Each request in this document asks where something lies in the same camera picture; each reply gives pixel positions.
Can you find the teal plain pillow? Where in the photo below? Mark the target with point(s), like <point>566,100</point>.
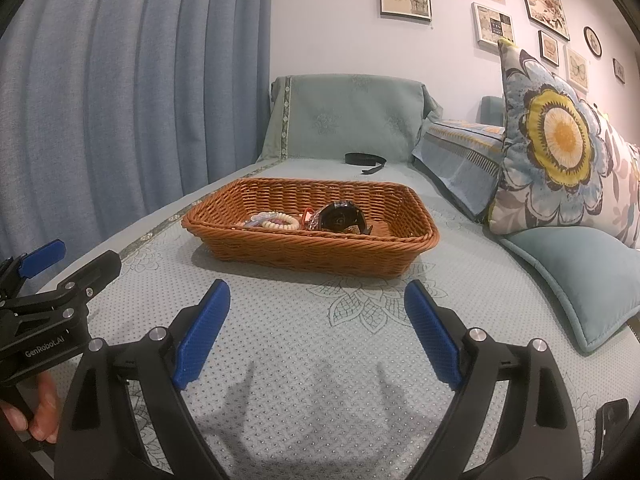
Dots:
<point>594,277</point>

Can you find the floral sunflower pillow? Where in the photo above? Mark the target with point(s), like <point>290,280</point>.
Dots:
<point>563,163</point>

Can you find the large floral framed picture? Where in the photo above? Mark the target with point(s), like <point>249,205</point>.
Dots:
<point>550,14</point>

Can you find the striped blue pillow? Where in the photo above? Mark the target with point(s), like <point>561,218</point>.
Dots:
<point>465,158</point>

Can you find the black strap band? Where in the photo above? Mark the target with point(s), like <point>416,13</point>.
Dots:
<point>369,163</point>

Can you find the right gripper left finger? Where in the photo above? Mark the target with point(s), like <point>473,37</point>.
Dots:
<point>99,437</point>

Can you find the brown wicker basket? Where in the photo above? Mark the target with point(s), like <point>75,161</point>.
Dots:
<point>399,226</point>

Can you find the small dark framed picture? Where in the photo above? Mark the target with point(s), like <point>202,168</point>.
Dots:
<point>549,49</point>

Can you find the black wrist watch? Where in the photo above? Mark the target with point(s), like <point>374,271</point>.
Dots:
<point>337,217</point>

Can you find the light blue bed cover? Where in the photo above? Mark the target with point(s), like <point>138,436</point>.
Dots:
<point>315,376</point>

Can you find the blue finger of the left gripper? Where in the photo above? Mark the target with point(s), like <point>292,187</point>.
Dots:
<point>41,259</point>

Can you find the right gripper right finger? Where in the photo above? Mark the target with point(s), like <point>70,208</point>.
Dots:
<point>536,437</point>

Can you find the blue curtain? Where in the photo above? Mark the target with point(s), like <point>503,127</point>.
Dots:
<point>113,109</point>

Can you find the teal covered headboard cushion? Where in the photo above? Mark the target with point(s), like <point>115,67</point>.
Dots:
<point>328,116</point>

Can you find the white framed patchwork picture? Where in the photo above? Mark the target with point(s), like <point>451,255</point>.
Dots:
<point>491,26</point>

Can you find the person's left hand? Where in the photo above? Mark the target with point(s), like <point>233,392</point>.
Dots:
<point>45,423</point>

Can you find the tiny far framed picture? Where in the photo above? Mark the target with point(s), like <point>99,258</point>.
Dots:
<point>619,70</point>

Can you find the butterfly framed picture right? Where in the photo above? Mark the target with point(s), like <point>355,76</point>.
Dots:
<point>577,70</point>

